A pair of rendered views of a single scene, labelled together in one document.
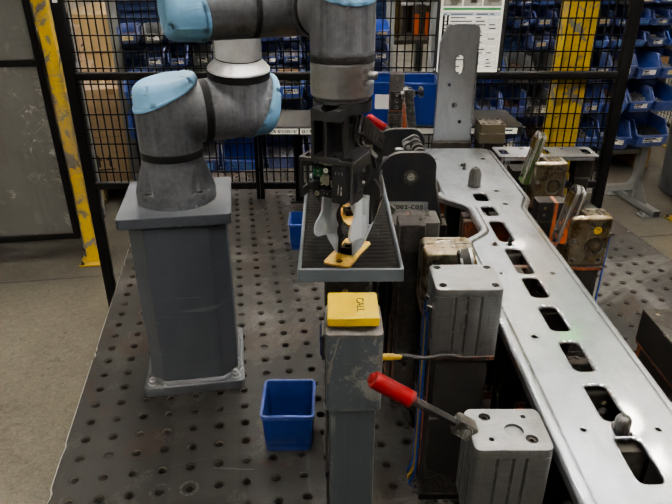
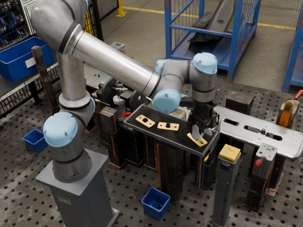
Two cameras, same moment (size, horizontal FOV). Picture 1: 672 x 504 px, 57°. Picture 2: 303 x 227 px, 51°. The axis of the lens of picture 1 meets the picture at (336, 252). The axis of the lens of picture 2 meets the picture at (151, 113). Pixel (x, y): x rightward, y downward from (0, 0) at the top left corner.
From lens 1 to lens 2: 1.00 m
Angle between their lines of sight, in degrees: 46
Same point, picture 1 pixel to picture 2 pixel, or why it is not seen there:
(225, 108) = (86, 118)
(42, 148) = not seen: outside the picture
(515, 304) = not seen: hidden behind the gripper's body
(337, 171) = (214, 119)
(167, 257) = (93, 192)
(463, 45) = not seen: hidden behind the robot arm
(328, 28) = (211, 81)
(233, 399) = (124, 220)
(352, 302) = (228, 151)
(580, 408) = (251, 134)
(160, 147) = (76, 152)
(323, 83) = (208, 97)
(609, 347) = (231, 114)
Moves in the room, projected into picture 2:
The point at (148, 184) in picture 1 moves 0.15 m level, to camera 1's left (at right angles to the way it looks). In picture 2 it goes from (71, 171) to (40, 201)
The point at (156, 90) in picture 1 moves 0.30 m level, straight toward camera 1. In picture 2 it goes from (71, 130) to (155, 147)
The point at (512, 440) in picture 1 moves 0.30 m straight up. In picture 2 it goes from (271, 152) to (287, 93)
